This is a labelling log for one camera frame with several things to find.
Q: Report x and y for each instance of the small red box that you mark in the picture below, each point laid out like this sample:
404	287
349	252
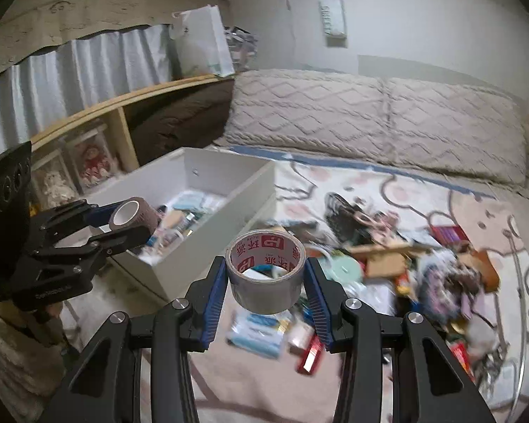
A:
311	357

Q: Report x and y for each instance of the white dressed doll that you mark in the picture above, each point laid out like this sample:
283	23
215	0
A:
55	180

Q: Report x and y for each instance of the beige textured pillow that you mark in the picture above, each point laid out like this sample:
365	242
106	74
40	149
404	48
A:
454	132
304	110

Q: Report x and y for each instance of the brown blanket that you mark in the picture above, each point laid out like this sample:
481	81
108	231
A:
176	119

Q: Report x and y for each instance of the person's left forearm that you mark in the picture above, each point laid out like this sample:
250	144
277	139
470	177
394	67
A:
22	352

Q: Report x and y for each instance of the white storage box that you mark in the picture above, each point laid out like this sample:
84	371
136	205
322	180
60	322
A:
229	172

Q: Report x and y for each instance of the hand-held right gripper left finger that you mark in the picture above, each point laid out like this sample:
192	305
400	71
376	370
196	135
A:
214	306

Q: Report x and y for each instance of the blue and clear packet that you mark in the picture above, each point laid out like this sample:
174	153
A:
260	332

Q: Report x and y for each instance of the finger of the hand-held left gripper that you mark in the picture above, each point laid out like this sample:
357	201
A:
123	240
101	215

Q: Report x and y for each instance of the clear gift bag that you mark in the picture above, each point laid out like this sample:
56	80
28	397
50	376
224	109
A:
242	48

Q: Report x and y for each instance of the purple crochet piece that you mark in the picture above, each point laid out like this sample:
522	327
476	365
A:
443	291

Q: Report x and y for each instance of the brown tape roll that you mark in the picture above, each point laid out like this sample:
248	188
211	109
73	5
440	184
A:
145	216

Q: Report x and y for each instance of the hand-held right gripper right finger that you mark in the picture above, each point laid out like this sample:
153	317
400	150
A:
317	306

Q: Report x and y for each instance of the dark red booklet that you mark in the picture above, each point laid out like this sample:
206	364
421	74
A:
447	233

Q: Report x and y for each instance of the white curtain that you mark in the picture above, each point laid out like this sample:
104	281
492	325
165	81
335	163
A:
83	79

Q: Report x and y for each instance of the grey headboard panel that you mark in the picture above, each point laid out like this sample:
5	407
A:
436	72

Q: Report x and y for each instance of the wooden shelf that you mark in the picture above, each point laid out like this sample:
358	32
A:
114	101

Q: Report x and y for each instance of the large white paper bag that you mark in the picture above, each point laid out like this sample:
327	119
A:
202	42

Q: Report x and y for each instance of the black hair claw clip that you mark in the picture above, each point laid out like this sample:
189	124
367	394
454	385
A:
344	216

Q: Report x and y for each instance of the chrome rod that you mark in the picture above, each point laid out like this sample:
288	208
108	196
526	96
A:
522	317

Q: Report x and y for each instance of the silver duct tape roll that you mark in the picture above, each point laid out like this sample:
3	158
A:
264	293

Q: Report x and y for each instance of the printed valance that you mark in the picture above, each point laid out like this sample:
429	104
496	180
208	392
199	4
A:
92	22

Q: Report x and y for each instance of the red dressed doll case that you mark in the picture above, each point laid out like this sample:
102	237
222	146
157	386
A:
90	158

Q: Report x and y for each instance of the mint green round container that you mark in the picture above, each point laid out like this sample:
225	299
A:
347	271

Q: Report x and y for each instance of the wooden strip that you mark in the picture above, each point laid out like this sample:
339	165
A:
379	250

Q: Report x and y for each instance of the narrow hanging paper bag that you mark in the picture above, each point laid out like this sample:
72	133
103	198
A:
333	17

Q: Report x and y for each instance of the light blue packet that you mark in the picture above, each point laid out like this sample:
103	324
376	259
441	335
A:
193	201

